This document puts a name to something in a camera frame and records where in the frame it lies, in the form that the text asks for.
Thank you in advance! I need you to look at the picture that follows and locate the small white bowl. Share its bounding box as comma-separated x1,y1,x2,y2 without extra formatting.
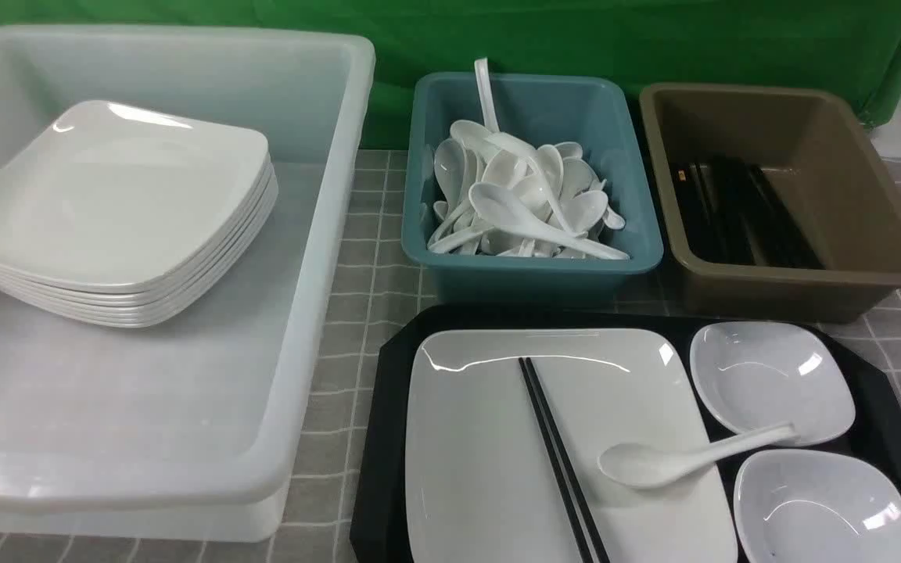
689,321,856,446
733,449,901,562

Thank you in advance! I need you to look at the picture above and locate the green backdrop cloth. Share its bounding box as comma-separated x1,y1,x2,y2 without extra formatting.
0,1,901,149

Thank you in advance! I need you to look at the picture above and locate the black chopstick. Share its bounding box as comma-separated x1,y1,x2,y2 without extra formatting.
518,357,593,562
528,357,610,562

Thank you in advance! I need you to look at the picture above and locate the large translucent white bin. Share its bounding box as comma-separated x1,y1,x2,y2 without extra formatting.
0,25,376,542

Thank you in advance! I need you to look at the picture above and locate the white ceramic soup spoon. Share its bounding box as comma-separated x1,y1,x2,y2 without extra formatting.
598,421,798,489

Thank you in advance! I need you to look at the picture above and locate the pile of white spoons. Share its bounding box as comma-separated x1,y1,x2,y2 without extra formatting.
428,119,629,260

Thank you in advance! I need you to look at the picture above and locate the teal plastic bin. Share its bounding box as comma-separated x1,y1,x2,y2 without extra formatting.
401,72,665,307

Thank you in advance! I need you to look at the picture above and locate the stack of white plates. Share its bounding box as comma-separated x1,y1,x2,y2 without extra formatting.
0,156,280,328

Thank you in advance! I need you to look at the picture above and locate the black serving tray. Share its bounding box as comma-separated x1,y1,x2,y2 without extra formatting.
350,303,901,562

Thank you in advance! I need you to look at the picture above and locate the top stacked white plate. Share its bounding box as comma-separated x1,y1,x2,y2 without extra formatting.
0,100,269,292

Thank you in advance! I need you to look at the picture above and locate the brown plastic bin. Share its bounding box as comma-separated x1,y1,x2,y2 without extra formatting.
639,83,901,323

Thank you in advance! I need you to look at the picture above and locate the upright white spoon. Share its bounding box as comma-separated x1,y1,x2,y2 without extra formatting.
473,58,500,133

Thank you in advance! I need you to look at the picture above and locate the large white rice plate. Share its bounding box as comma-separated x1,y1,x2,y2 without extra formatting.
404,328,739,562

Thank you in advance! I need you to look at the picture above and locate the pile of black chopsticks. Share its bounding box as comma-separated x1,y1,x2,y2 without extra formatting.
669,154,824,270

